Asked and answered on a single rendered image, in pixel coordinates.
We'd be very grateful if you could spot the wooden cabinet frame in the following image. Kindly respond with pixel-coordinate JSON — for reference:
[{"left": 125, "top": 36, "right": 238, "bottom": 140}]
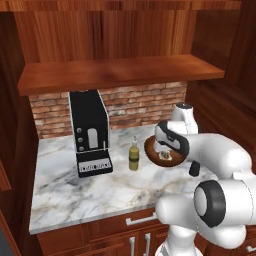
[{"left": 0, "top": 0, "right": 256, "bottom": 256}]

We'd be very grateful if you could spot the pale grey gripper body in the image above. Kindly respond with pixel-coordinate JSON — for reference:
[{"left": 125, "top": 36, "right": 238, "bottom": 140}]
[{"left": 158, "top": 142, "right": 173, "bottom": 160}]

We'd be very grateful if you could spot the brown mixing bowl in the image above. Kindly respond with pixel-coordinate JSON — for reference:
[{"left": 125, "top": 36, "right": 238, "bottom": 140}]
[{"left": 143, "top": 134, "right": 189, "bottom": 168}]

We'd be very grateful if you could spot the black shaker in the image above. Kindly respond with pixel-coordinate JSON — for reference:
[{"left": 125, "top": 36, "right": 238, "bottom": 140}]
[{"left": 188, "top": 160, "right": 201, "bottom": 178}]

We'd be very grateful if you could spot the olive oil bottle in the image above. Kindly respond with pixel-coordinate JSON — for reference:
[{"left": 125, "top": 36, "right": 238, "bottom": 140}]
[{"left": 128, "top": 135, "right": 140, "bottom": 172}]

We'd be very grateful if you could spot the wooden cupboard door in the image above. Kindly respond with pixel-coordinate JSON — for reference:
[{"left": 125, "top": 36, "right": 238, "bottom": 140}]
[
  {"left": 137, "top": 226, "right": 169, "bottom": 256},
  {"left": 54, "top": 232, "right": 138, "bottom": 256}
]

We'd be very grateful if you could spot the black coffee machine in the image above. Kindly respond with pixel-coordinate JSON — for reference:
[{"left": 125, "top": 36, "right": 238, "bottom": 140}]
[{"left": 68, "top": 89, "right": 114, "bottom": 179}]

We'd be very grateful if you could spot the wooden shelf board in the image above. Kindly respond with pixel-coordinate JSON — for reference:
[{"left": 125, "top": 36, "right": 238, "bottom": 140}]
[{"left": 17, "top": 53, "right": 226, "bottom": 97}]

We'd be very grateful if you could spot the silver cupboard door handle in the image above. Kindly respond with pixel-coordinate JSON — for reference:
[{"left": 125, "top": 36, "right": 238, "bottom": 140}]
[
  {"left": 129, "top": 236, "right": 136, "bottom": 256},
  {"left": 143, "top": 232, "right": 151, "bottom": 256}
]

